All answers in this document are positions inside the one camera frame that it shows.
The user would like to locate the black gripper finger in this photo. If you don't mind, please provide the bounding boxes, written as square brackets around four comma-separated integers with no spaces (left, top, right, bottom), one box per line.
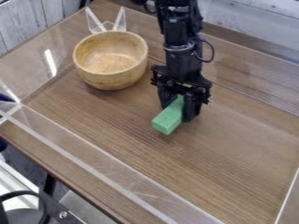
[182,93,202,122]
[158,86,178,109]

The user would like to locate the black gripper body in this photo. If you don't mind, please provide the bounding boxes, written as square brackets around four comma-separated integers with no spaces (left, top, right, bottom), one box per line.
[151,65,213,104]

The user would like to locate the green rectangular block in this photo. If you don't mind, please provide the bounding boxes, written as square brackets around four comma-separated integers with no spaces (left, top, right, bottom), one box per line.
[153,95,183,135]

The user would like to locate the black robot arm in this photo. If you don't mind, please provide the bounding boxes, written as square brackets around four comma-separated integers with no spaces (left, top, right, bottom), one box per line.
[151,0,215,122]

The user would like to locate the light wooden bowl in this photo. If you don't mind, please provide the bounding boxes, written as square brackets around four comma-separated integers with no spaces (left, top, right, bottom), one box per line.
[73,31,149,90]

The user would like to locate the blue object at left edge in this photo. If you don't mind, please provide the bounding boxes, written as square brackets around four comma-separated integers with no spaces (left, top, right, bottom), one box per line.
[0,93,17,153]

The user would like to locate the black table leg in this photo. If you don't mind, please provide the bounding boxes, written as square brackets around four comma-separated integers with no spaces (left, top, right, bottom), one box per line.
[43,174,58,196]

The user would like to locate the clear acrylic tray wall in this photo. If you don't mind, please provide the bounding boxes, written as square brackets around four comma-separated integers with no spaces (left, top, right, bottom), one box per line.
[0,12,299,224]

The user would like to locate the black metal bracket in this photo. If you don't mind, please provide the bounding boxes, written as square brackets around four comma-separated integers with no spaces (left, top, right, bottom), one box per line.
[39,192,86,224]

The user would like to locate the black cable loop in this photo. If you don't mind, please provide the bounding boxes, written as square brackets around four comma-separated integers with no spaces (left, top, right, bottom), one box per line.
[0,190,50,224]

